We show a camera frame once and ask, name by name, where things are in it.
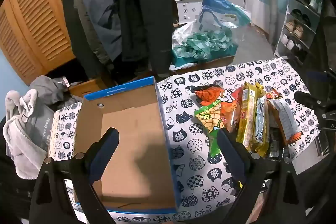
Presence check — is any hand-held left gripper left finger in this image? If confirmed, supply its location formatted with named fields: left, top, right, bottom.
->
left=29, top=127, right=121, bottom=224

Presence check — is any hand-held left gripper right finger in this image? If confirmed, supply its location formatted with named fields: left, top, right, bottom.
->
left=216, top=129, right=310, bottom=224

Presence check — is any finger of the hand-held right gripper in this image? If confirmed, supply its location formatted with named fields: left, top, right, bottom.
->
left=294, top=91, right=328, bottom=112
left=307, top=70, right=336, bottom=83

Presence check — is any yellow-brown biscuit packet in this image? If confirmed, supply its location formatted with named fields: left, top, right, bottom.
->
left=267, top=97, right=302, bottom=146

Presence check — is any blue cardboard box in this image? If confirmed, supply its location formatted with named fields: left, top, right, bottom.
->
left=72, top=76, right=181, bottom=214

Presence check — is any long yellow biscuit packet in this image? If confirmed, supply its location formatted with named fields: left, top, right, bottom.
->
left=236, top=81, right=258, bottom=148

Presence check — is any red-orange snack bag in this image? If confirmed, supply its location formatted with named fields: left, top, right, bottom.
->
left=194, top=84, right=225, bottom=109

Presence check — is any small red snack packet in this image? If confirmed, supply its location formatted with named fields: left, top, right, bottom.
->
left=266, top=88, right=282, bottom=100

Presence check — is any dark snack packet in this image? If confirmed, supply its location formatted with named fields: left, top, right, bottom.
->
left=268, top=127, right=292, bottom=161

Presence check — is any cat print tablecloth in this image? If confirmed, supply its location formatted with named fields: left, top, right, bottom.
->
left=49, top=57, right=322, bottom=224

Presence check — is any green peanut snack bag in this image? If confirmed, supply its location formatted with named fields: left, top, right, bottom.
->
left=194, top=99, right=226, bottom=159

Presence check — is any silver snack packet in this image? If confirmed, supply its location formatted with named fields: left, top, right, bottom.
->
left=251, top=82, right=271, bottom=157

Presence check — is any flat orange snack packet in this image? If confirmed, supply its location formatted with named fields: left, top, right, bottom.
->
left=219, top=88, right=244, bottom=134

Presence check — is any group of shoes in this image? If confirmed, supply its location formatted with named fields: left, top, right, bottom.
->
left=280, top=0, right=323, bottom=56

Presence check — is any light grey fleece garment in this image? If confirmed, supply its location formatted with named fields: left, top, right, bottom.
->
left=3, top=89, right=54, bottom=180

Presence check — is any dark grey sweatshirt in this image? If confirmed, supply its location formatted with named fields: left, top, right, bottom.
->
left=29, top=76, right=82, bottom=111

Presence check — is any blue plastic bag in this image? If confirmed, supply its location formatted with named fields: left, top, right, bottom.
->
left=198, top=0, right=251, bottom=39

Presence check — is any white plastic bag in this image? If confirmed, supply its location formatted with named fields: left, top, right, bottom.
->
left=172, top=22, right=202, bottom=43

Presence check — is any grey puffer jacket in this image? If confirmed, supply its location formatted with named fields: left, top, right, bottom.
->
left=72, top=0, right=124, bottom=62

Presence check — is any black coat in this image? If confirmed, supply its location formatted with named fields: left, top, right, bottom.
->
left=119, top=0, right=175, bottom=75

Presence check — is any white perforated basket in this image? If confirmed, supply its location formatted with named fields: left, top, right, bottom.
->
left=172, top=0, right=204, bottom=24

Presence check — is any wooden louvered door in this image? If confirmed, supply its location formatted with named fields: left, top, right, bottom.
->
left=0, top=0, right=76, bottom=85

